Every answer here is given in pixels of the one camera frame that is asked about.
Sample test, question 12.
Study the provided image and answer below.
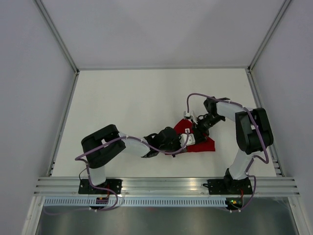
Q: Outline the right aluminium frame post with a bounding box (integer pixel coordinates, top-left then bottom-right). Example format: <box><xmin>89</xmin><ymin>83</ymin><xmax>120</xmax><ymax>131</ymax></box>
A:
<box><xmin>246</xmin><ymin>0</ymin><xmax>293</xmax><ymax>73</ymax></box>

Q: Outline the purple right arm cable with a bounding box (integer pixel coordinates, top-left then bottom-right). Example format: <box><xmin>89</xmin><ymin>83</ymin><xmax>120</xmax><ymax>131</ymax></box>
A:
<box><xmin>185</xmin><ymin>93</ymin><xmax>270</xmax><ymax>177</ymax></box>

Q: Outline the white slotted cable duct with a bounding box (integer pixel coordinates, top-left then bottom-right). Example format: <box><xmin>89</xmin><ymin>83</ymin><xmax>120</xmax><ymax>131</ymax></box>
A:
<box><xmin>44</xmin><ymin>196</ymin><xmax>226</xmax><ymax>207</ymax></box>

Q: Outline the aluminium frame post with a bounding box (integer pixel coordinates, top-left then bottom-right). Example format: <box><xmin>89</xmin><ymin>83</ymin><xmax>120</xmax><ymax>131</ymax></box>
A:
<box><xmin>246</xmin><ymin>0</ymin><xmax>293</xmax><ymax>73</ymax></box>
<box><xmin>34</xmin><ymin>0</ymin><xmax>79</xmax><ymax>74</ymax></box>

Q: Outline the left aluminium frame post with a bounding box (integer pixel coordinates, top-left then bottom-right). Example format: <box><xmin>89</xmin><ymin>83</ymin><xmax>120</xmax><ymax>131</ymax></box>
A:
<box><xmin>34</xmin><ymin>0</ymin><xmax>79</xmax><ymax>74</ymax></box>

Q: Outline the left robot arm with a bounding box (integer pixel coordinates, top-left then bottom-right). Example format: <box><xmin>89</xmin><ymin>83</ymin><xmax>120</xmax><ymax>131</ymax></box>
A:
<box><xmin>76</xmin><ymin>124</ymin><xmax>189</xmax><ymax>194</ymax></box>

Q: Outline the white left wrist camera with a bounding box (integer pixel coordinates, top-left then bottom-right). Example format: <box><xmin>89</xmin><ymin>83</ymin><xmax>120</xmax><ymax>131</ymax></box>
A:
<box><xmin>180</xmin><ymin>128</ymin><xmax>196</xmax><ymax>146</ymax></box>

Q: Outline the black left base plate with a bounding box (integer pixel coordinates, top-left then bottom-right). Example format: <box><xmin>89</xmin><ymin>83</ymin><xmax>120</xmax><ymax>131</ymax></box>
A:
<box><xmin>78</xmin><ymin>179</ymin><xmax>122</xmax><ymax>195</ymax></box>

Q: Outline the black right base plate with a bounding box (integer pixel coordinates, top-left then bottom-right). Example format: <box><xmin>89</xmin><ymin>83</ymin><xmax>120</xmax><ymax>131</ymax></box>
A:
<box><xmin>202</xmin><ymin>178</ymin><xmax>253</xmax><ymax>195</ymax></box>

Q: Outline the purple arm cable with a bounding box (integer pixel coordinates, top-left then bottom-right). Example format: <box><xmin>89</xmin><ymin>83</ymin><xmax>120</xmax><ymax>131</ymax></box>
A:
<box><xmin>74</xmin><ymin>129</ymin><xmax>190</xmax><ymax>191</ymax></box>
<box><xmin>185</xmin><ymin>93</ymin><xmax>270</xmax><ymax>177</ymax></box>

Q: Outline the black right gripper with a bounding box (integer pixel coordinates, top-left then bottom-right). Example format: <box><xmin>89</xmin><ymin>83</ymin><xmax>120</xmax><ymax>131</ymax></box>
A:
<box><xmin>191</xmin><ymin>114</ymin><xmax>224</xmax><ymax>145</ymax></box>

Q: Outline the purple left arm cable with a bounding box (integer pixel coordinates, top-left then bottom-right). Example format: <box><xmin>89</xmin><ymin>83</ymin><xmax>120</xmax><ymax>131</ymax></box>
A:
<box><xmin>74</xmin><ymin>129</ymin><xmax>190</xmax><ymax>191</ymax></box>

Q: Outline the aluminium front rail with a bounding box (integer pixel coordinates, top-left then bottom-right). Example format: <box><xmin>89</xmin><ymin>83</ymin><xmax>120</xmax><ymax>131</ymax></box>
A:
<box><xmin>33</xmin><ymin>177</ymin><xmax>300</xmax><ymax>197</ymax></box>

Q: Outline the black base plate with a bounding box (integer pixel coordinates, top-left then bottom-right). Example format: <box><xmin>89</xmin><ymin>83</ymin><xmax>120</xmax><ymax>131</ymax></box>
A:
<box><xmin>78</xmin><ymin>179</ymin><xmax>122</xmax><ymax>195</ymax></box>
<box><xmin>202</xmin><ymin>178</ymin><xmax>253</xmax><ymax>195</ymax></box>

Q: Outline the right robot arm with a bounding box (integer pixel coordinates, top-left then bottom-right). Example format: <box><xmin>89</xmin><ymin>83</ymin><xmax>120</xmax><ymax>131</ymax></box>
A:
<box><xmin>193</xmin><ymin>97</ymin><xmax>273</xmax><ymax>195</ymax></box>

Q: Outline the red cloth napkin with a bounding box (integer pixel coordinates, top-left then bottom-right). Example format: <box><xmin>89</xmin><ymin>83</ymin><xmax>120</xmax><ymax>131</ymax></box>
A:
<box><xmin>174</xmin><ymin>119</ymin><xmax>215</xmax><ymax>154</ymax></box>

